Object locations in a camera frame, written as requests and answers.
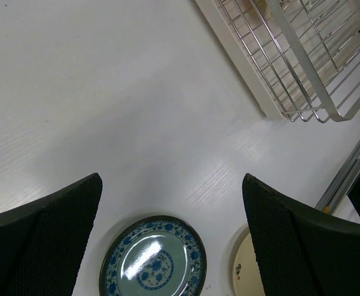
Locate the aluminium frame rail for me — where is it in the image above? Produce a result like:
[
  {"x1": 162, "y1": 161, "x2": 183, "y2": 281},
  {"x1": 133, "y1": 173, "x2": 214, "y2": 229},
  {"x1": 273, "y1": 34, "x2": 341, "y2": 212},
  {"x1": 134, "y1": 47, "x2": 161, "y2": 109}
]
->
[{"x1": 315, "y1": 140, "x2": 360, "y2": 214}]

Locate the beige plate with flower motifs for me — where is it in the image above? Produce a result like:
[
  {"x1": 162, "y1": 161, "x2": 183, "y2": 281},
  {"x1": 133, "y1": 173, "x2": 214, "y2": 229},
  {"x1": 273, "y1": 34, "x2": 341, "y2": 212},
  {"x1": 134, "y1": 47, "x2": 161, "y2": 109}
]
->
[{"x1": 231, "y1": 226, "x2": 265, "y2": 296}]

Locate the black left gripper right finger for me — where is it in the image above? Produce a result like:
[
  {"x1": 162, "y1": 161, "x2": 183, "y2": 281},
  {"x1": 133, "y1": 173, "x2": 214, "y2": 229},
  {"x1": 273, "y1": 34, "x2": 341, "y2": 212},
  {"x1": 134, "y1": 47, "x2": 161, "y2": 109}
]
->
[{"x1": 242, "y1": 173, "x2": 360, "y2": 295}]

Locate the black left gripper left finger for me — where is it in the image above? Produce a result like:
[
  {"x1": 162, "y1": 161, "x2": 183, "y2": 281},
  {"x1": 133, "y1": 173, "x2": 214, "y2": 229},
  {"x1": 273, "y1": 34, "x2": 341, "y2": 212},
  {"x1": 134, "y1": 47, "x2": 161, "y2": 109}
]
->
[{"x1": 0, "y1": 173, "x2": 102, "y2": 295}]

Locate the wire dish rack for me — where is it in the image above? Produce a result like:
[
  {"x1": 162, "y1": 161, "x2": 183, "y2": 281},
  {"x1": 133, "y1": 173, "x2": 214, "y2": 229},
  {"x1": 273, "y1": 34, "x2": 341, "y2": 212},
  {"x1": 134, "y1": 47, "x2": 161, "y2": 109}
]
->
[{"x1": 197, "y1": 0, "x2": 360, "y2": 123}]

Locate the blue floral plate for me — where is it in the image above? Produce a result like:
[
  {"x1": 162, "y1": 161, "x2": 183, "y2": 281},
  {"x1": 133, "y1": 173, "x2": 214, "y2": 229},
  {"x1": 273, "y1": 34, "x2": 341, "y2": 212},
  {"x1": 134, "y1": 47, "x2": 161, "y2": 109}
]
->
[{"x1": 99, "y1": 215, "x2": 207, "y2": 295}]

